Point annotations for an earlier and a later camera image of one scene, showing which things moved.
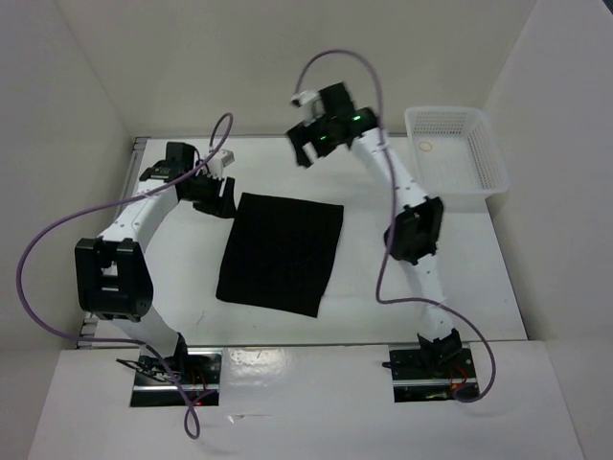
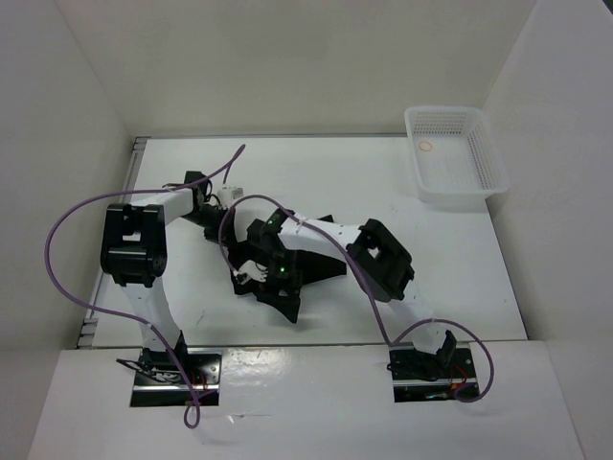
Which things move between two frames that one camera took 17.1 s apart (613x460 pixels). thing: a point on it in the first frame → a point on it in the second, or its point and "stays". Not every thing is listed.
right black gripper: x=302 y=134 → x=291 y=286
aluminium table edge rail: x=90 y=322 stays
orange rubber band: x=425 y=149 stays
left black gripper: x=221 y=206 → x=213 y=235
